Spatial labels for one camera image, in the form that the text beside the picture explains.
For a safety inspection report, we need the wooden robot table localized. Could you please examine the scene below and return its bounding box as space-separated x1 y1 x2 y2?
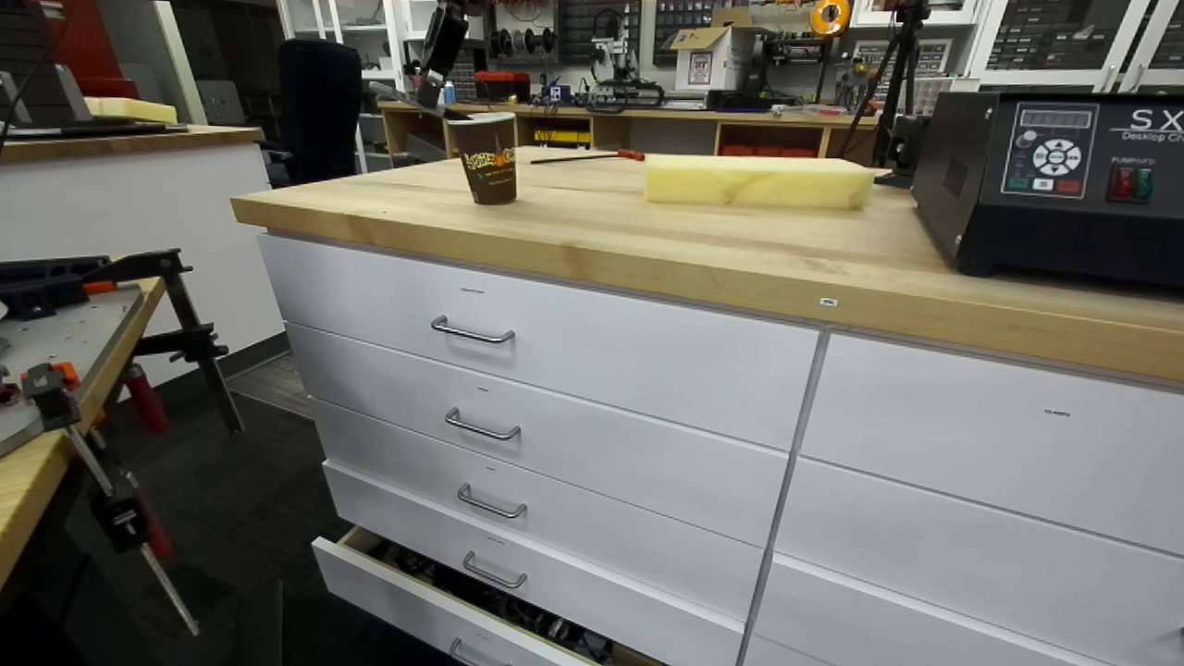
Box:
0 275 172 593

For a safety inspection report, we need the yellow foam slab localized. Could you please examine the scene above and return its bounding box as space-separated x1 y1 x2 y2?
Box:
81 92 185 128

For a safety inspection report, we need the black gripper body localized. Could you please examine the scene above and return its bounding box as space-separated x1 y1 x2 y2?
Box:
415 2 474 77

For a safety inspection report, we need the metal drawer handle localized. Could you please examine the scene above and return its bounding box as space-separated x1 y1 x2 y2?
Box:
458 548 532 595
426 312 522 350
442 404 531 447
454 479 532 526

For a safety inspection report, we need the black office chair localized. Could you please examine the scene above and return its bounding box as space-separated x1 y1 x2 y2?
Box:
275 34 369 189

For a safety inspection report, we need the yellow round tool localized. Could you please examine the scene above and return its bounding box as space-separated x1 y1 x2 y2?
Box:
807 0 854 40

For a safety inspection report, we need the white framed dark panel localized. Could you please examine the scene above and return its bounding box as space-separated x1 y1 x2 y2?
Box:
961 0 1184 92

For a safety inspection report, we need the yellow foam block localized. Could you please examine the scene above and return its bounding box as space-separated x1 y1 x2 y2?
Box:
641 152 879 213

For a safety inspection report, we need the red cabinet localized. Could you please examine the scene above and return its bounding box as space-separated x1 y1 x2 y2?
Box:
50 0 140 99

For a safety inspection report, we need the small model house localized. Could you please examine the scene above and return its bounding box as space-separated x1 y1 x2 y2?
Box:
669 22 742 94

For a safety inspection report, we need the brown paper cup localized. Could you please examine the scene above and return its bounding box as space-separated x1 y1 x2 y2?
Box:
444 112 522 210

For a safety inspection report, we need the white counter with wooden top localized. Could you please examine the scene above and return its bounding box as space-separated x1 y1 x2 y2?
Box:
0 120 289 362

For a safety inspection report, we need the wide white cabinet drawer front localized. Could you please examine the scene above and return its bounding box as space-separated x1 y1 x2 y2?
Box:
738 553 1097 666
768 453 1184 666
801 330 1184 563

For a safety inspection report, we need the black and orange bar clamp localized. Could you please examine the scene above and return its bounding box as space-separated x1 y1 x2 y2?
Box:
20 360 205 640
0 242 253 436

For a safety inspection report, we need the red toolbox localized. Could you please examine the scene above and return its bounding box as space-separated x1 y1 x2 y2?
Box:
470 67 538 106

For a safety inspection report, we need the white drawer holding dark tools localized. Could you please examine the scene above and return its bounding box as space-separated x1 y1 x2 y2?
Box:
308 526 663 666

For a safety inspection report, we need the white cabinet with wooden top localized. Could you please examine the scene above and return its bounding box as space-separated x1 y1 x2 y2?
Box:
230 143 1184 666

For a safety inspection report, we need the black electronic controller box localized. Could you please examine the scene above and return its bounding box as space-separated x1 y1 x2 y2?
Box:
909 83 1184 294

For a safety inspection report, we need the wooden workbench with shelves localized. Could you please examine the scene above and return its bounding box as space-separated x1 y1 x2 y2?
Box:
375 99 888 167

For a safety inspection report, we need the black camera tripod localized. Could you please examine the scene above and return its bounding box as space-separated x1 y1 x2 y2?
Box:
839 0 937 167

